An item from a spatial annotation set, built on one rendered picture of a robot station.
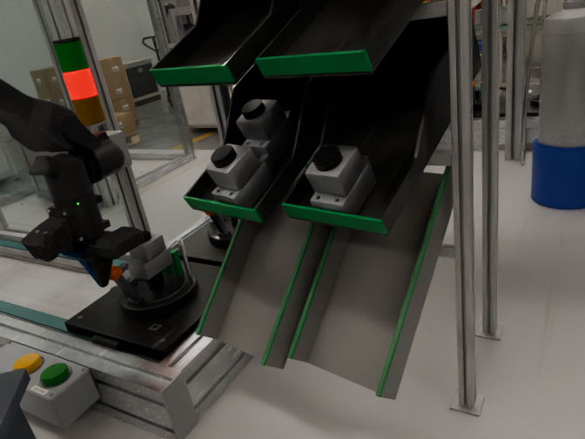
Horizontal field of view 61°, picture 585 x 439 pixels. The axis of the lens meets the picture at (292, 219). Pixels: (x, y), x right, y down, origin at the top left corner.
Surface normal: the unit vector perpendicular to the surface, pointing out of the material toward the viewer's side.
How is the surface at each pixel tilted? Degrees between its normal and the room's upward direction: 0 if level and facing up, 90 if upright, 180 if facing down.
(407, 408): 0
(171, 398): 90
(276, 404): 0
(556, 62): 90
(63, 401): 90
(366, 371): 45
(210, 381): 90
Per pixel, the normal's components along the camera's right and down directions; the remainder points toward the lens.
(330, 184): -0.51, 0.75
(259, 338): -0.56, -0.35
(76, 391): 0.86, 0.07
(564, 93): -0.61, 0.41
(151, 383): -0.15, -0.90
